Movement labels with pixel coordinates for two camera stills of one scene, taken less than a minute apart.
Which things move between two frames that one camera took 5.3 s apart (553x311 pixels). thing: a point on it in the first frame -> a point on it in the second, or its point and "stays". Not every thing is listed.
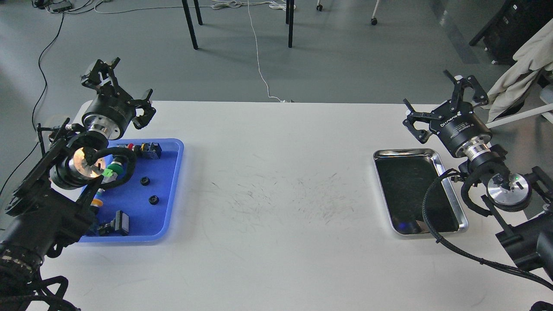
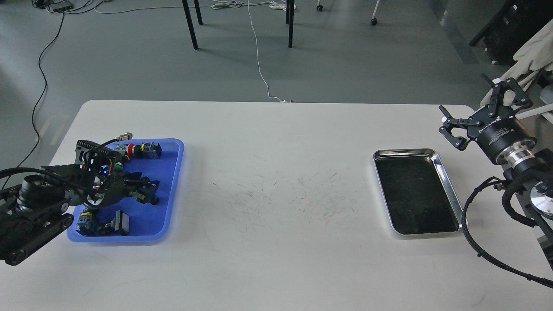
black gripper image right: (461, 129) -> (498, 132)
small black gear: (154, 200) stays
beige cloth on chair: (538, 49) stays
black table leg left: (200, 22) stays
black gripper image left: (109, 113) -> (102, 189)
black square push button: (120, 223) stays
